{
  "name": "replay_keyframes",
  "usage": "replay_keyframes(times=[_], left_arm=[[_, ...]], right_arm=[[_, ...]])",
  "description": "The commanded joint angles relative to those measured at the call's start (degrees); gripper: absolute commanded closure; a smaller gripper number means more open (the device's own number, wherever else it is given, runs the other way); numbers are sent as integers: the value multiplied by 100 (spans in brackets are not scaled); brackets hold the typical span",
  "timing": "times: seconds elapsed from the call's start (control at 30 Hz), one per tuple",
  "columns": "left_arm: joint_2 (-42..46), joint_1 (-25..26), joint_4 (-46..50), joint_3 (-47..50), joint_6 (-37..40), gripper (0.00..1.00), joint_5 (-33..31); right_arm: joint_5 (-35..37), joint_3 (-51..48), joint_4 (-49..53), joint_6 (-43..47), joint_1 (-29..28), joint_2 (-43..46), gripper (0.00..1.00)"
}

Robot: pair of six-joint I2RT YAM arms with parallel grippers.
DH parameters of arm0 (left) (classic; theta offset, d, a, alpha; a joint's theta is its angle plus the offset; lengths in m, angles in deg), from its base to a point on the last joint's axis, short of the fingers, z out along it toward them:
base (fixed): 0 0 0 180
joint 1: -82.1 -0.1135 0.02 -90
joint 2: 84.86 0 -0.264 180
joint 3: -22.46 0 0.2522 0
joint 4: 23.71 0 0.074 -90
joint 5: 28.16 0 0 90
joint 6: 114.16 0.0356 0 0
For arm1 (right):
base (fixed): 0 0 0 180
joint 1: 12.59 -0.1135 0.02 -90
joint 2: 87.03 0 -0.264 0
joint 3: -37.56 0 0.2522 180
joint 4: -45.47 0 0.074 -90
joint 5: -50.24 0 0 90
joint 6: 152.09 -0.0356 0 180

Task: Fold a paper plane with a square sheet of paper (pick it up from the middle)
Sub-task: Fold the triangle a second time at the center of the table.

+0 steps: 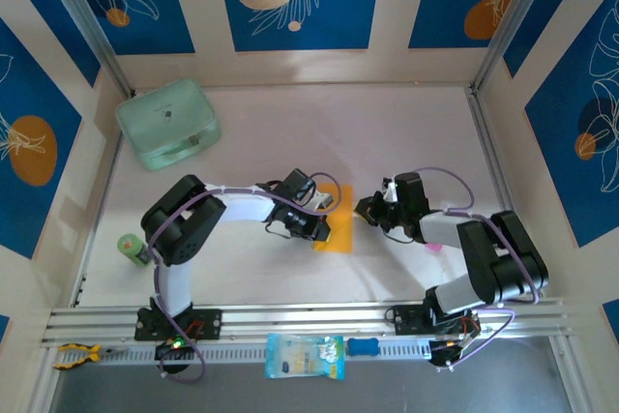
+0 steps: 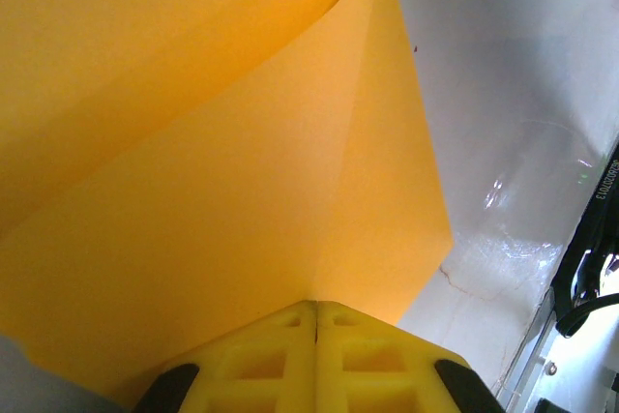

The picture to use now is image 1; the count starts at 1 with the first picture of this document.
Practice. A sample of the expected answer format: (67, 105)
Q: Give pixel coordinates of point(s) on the orange cloth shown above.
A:
(342, 234)

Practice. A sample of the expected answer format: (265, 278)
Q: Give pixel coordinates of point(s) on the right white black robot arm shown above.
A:
(440, 227)

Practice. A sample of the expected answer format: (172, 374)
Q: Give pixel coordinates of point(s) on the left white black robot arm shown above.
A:
(242, 205)

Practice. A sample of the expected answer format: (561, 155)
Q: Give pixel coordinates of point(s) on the clear pink plastic box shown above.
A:
(433, 247)

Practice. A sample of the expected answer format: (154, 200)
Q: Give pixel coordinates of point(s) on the blue bone shaped block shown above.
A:
(362, 346)

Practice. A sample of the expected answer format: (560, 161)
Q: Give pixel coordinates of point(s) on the light blue snack packet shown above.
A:
(304, 357)

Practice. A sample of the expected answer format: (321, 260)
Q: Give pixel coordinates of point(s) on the mint green zip pouch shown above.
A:
(164, 118)

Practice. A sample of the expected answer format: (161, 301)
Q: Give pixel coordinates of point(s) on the green can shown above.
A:
(133, 248)

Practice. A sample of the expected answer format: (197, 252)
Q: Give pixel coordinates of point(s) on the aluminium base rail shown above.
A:
(300, 318)

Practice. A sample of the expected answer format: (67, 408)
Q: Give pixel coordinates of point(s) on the aluminium side rail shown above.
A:
(79, 292)
(495, 166)

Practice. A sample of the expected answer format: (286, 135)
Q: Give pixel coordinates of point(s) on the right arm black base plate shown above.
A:
(406, 320)

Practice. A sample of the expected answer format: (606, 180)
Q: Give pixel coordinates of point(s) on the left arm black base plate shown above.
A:
(208, 323)

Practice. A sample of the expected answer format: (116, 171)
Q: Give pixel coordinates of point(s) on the aluminium frame post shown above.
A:
(518, 21)
(89, 21)

